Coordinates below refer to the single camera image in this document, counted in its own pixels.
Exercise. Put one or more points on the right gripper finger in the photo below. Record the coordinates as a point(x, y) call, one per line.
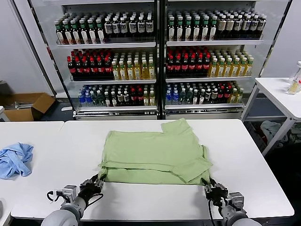
point(216, 185)
point(207, 188)

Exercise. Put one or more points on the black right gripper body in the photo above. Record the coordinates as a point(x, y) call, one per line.
point(217, 195)

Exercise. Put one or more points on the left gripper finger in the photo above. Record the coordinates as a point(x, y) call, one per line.
point(100, 184)
point(89, 183)

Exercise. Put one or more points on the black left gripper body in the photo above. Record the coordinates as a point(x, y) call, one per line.
point(90, 193)

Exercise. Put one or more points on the light green polo shirt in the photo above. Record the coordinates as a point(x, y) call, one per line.
point(152, 153)

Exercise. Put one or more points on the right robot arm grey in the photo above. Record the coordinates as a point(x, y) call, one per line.
point(237, 219)

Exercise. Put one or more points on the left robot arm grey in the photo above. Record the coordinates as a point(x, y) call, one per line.
point(61, 216)

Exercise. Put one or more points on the glass door beverage cabinet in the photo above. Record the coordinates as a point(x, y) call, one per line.
point(202, 115)
point(117, 115)

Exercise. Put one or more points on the white paper scrap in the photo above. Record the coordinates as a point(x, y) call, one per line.
point(67, 108)

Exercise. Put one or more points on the crumpled light blue garment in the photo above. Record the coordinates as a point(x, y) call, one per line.
point(14, 162)

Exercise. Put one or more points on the white cabinet shelf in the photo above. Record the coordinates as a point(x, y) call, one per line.
point(113, 81)
point(211, 42)
point(117, 107)
point(207, 78)
point(202, 106)
point(105, 45)

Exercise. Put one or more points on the white grey cloth pile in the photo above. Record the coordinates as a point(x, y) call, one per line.
point(272, 130)

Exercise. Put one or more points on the blue label water bottle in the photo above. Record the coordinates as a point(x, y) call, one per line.
point(82, 100)
point(169, 97)
point(88, 100)
point(175, 97)

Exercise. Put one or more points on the clear green water bottle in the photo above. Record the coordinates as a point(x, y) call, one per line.
point(182, 96)
point(94, 99)
point(189, 96)
point(100, 99)

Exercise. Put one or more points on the white cap dark tea bottle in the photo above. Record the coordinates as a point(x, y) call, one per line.
point(195, 99)
point(114, 100)
point(107, 100)
point(201, 98)

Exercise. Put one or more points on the dark drink bottle brown label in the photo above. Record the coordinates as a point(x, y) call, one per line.
point(208, 94)
point(120, 96)
point(214, 94)
point(126, 96)

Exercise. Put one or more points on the small yellow tea bottle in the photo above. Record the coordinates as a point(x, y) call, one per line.
point(152, 99)
point(233, 96)
point(146, 99)
point(240, 96)

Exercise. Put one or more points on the small red cap cola bottle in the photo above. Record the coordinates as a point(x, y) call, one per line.
point(227, 93)
point(133, 96)
point(140, 96)
point(221, 94)

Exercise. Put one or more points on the open brown cardboard box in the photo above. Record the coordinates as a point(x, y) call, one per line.
point(40, 103)

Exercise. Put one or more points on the pale green cloth heap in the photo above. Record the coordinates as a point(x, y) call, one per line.
point(296, 134)

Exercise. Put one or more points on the grey metal parts bundle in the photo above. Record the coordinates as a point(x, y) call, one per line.
point(22, 104)

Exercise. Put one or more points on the white side table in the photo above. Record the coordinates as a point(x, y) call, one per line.
point(277, 94)

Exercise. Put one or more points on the white plastic stool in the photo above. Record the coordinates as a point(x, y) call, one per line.
point(2, 110)

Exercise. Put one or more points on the clear glass bottle yellow contents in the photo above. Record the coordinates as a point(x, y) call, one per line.
point(294, 88)

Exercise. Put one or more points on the green cap brown tea bottle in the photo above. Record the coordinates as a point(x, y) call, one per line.
point(100, 34)
point(92, 34)
point(59, 35)
point(171, 30)
point(68, 35)
point(84, 35)
point(188, 30)
point(180, 30)
point(76, 35)
point(205, 30)
point(197, 30)
point(213, 30)

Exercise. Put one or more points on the dark bottle white blue label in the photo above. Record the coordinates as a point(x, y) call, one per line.
point(141, 27)
point(123, 27)
point(116, 28)
point(262, 24)
point(254, 24)
point(238, 24)
point(246, 24)
point(132, 27)
point(149, 26)
point(108, 28)

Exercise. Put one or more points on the dark bottle beige label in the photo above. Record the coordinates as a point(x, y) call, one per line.
point(230, 25)
point(221, 26)

